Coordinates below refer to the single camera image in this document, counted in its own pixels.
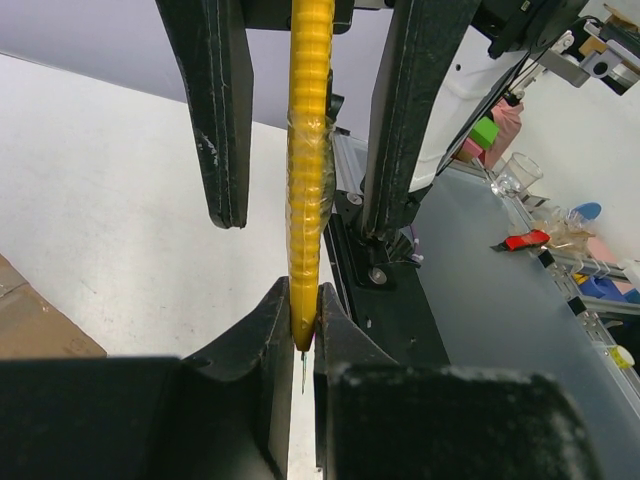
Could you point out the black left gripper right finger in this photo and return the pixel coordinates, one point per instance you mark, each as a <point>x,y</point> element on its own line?
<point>378,419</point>

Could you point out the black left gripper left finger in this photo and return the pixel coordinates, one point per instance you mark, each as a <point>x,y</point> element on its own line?
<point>221,413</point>

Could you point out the yellow utility knife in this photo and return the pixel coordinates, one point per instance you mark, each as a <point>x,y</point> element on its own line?
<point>307,136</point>

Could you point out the brown cardboard express box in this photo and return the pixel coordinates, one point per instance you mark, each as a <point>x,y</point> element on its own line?
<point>32,328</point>

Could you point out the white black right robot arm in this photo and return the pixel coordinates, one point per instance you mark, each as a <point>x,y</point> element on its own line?
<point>501,36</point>

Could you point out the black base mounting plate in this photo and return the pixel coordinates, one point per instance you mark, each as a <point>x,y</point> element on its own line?
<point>379,287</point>

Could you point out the green foam block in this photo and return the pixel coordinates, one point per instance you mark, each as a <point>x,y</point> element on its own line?
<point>484,133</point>

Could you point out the red utility knife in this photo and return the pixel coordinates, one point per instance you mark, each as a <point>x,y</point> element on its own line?
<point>533,239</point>

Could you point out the clear plastic cup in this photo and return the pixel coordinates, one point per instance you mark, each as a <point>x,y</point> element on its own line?
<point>517,174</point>

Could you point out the aluminium front frame rail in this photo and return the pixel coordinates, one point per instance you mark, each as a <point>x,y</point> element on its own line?
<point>350,156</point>

